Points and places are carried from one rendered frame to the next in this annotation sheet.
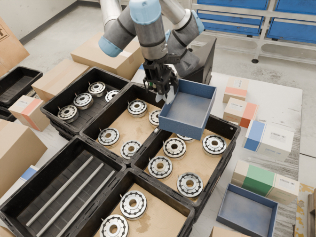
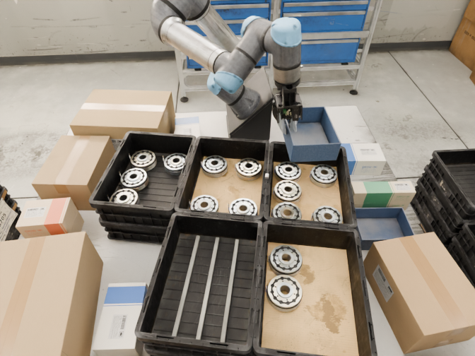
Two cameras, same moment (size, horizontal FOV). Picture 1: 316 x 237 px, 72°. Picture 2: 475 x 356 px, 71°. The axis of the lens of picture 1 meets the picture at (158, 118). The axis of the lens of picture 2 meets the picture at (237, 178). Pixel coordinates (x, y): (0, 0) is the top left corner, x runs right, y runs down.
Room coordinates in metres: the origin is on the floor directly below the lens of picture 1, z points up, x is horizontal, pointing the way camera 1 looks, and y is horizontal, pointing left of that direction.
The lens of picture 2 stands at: (-0.08, 0.57, 1.80)
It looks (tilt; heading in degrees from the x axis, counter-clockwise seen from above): 46 degrees down; 327
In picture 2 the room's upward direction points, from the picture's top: 1 degrees counter-clockwise
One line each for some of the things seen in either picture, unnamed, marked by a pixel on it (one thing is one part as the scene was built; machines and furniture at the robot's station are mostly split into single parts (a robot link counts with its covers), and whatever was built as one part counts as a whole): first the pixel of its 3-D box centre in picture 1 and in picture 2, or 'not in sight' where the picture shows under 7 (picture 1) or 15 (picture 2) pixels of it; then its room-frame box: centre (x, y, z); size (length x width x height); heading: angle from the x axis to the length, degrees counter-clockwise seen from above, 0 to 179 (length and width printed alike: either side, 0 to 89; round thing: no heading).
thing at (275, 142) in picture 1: (266, 139); (358, 159); (0.56, -0.52, 0.75); 0.20 x 0.12 x 0.09; 56
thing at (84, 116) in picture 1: (90, 103); (150, 177); (0.87, 0.35, 0.87); 0.40 x 0.30 x 0.11; 139
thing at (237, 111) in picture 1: (240, 113); not in sight; (0.76, -0.46, 0.74); 0.16 x 0.12 x 0.07; 56
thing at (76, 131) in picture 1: (87, 96); (148, 168); (0.87, 0.35, 0.92); 0.40 x 0.30 x 0.02; 139
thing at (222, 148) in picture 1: (214, 144); (324, 173); (0.51, -0.23, 0.86); 0.10 x 0.10 x 0.01
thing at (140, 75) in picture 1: (146, 78); (188, 135); (1.16, 0.04, 0.75); 0.20 x 0.12 x 0.09; 154
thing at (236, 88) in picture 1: (235, 91); not in sight; (0.93, -0.49, 0.74); 0.16 x 0.12 x 0.07; 152
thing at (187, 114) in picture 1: (188, 107); (308, 133); (0.52, -0.11, 1.10); 0.20 x 0.15 x 0.07; 151
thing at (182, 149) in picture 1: (174, 147); (288, 190); (0.52, -0.05, 0.86); 0.10 x 0.10 x 0.01
